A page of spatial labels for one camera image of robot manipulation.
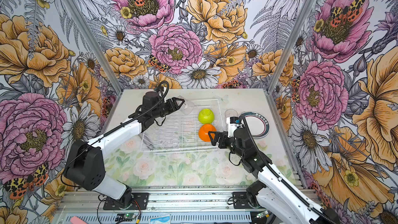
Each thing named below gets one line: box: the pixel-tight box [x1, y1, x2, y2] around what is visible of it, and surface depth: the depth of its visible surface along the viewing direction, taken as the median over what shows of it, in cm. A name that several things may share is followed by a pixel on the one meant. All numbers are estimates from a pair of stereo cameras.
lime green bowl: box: [197, 108, 215, 124], surface depth 102 cm
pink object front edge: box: [70, 215, 88, 224], surface depth 71 cm
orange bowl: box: [198, 123, 218, 143], surface depth 95 cm
